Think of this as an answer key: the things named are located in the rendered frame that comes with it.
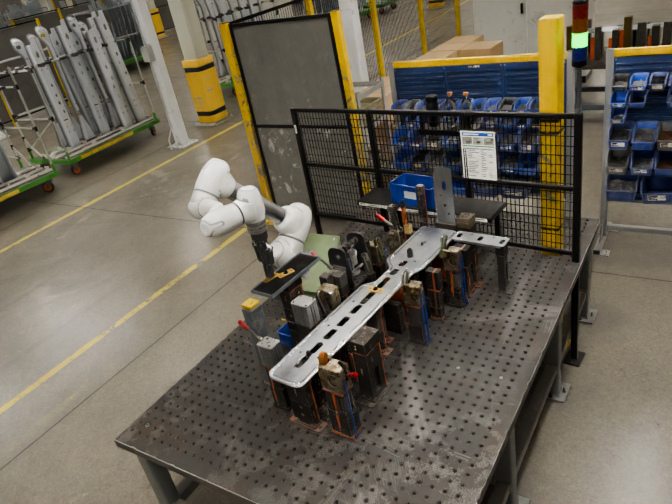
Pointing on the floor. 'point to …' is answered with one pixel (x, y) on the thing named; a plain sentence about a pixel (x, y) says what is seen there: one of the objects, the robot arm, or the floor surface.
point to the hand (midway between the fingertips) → (268, 270)
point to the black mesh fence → (465, 176)
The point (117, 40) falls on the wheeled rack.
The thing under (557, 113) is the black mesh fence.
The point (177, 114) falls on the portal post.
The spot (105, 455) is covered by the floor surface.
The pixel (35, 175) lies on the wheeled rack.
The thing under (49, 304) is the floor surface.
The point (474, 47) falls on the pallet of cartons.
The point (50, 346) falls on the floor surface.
